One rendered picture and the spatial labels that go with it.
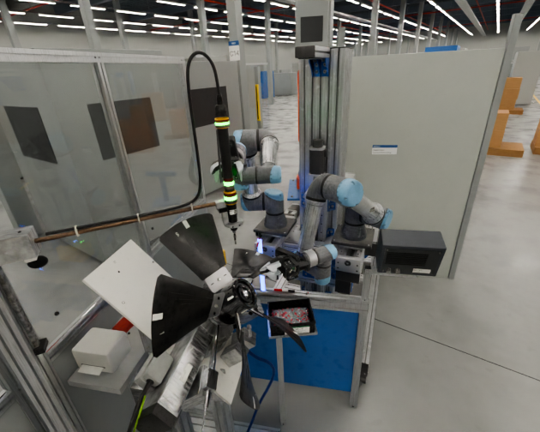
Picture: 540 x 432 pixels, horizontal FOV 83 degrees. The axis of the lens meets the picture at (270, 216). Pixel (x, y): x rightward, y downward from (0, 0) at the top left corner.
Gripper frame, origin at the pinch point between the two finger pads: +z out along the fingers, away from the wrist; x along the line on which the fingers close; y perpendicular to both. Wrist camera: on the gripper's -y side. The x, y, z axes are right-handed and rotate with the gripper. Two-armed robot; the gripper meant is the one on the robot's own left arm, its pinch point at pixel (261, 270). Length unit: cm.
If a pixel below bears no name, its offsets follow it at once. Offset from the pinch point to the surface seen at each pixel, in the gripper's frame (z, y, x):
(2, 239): 74, 1, -41
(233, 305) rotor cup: 18.7, 17.5, -5.2
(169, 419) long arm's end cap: 46, 40, 3
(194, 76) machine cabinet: -74, -404, -29
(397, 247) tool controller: -57, 18, -6
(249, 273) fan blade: 5.9, 1.1, -1.5
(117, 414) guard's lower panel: 76, -19, 83
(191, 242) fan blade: 25.8, -5.6, -19.7
